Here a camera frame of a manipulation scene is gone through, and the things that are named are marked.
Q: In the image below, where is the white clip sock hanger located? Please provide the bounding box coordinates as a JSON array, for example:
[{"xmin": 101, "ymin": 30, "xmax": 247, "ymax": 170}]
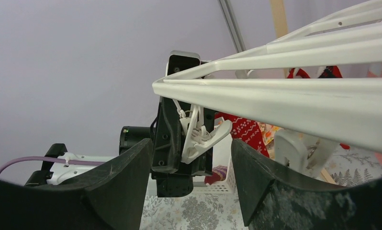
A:
[{"xmin": 152, "ymin": 0, "xmax": 382, "ymax": 163}]

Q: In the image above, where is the orange floral cloth bundle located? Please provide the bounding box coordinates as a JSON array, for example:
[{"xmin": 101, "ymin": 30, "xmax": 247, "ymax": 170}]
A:
[{"xmin": 258, "ymin": 122, "xmax": 281, "ymax": 146}]

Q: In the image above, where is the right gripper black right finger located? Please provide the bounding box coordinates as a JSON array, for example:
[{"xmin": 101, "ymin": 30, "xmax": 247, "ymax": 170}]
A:
[{"xmin": 231, "ymin": 139, "xmax": 382, "ymax": 230}]

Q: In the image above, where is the red patterned sock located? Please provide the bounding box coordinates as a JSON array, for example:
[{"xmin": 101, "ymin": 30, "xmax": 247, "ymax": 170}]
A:
[{"xmin": 215, "ymin": 112, "xmax": 270, "ymax": 158}]

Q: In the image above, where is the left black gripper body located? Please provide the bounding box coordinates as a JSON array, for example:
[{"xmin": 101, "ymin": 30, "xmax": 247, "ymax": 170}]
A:
[{"xmin": 149, "ymin": 97, "xmax": 213, "ymax": 197}]

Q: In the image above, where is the pink brown sock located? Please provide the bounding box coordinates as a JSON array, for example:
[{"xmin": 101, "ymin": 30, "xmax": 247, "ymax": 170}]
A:
[{"xmin": 204, "ymin": 165, "xmax": 228, "ymax": 185}]

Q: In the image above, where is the wooden drying rack frame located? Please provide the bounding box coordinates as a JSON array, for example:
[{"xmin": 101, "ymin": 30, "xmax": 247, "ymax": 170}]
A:
[{"xmin": 270, "ymin": 0, "xmax": 290, "ymax": 79}]

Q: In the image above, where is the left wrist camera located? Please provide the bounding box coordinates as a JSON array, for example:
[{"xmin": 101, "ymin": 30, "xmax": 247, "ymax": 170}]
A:
[{"xmin": 166, "ymin": 50, "xmax": 209, "ymax": 76}]

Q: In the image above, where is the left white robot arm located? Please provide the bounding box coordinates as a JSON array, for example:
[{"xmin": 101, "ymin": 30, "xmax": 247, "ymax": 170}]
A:
[{"xmin": 45, "ymin": 97, "xmax": 219, "ymax": 197}]

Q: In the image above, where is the red santa sock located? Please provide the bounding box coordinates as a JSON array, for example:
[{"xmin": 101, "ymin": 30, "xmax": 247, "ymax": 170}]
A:
[{"xmin": 286, "ymin": 66, "xmax": 342, "ymax": 79}]

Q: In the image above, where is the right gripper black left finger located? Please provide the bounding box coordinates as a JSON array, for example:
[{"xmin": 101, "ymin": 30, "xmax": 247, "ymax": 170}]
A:
[{"xmin": 0, "ymin": 138, "xmax": 153, "ymax": 230}]

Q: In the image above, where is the floral patterned mat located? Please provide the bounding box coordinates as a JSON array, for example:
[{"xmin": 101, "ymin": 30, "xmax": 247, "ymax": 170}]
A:
[{"xmin": 140, "ymin": 149, "xmax": 382, "ymax": 230}]

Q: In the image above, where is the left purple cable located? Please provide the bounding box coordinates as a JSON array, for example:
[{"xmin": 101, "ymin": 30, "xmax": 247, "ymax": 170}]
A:
[{"xmin": 0, "ymin": 155, "xmax": 106, "ymax": 179}]

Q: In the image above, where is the white plastic basket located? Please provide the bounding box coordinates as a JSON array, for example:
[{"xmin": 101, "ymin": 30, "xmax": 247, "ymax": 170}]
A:
[{"xmin": 146, "ymin": 125, "xmax": 239, "ymax": 196}]

